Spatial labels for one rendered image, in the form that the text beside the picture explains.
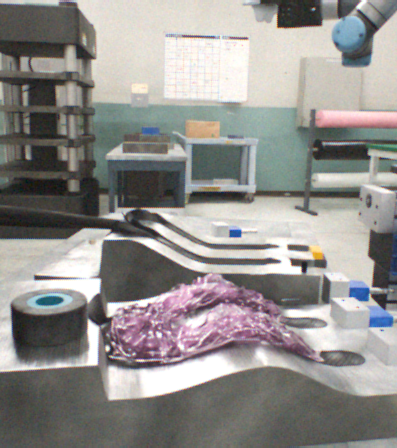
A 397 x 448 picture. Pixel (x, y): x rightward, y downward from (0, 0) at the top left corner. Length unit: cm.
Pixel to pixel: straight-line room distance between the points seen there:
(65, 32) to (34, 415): 430
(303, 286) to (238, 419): 36
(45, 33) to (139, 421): 434
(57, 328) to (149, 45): 683
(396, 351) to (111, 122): 675
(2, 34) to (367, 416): 448
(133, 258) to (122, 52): 648
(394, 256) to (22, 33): 403
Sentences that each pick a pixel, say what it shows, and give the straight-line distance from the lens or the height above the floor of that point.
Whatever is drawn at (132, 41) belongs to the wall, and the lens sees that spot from 730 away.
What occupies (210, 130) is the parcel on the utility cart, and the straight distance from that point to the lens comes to 669.
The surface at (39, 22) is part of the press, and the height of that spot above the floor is 188.
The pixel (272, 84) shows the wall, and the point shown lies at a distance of 741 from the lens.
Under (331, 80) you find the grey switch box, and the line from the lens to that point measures 730.
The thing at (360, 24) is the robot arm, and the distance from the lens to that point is 126.
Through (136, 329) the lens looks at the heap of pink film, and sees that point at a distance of 61.
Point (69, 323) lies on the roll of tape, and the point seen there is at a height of 93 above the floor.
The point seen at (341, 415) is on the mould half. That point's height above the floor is 83.
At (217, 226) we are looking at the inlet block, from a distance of 137.
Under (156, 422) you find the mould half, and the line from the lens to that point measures 54.
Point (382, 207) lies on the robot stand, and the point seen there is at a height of 96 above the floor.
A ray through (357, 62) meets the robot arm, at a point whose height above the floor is 129.
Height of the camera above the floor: 114
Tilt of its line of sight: 12 degrees down
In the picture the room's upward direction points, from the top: 2 degrees clockwise
